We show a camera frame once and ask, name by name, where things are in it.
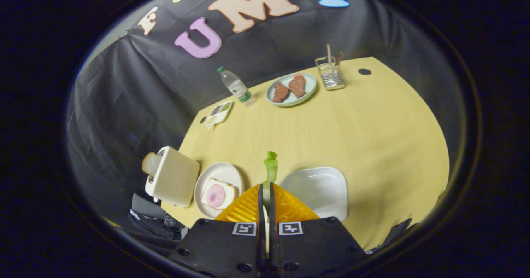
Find pink ham slice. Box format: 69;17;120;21
206;184;226;208

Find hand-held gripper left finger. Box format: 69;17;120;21
168;183;265;278

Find toast bread slice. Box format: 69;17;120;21
142;152;163;177

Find black backdrop cloth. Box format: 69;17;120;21
66;0;468;245

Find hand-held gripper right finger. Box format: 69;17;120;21
268;183;367;278

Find white round plate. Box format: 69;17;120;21
194;162;246;219

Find green lettuce leaf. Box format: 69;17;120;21
263;151;279;206

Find clear plastic water bottle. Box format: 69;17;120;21
217;66;256;106

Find white toaster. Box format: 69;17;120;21
145;146;200;207

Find dark office chair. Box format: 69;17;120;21
124;193;187;249

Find brown meat piece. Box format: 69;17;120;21
288;75;307;98
273;82;290;103

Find bread slice with ham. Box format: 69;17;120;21
201;178;239;210

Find white divided grain tray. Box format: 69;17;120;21
204;100;234;129

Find clear utensil holder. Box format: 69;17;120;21
315;56;346;91

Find pale blue round plate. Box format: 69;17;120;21
265;72;318;107

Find white square plate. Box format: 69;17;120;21
282;167;348;222

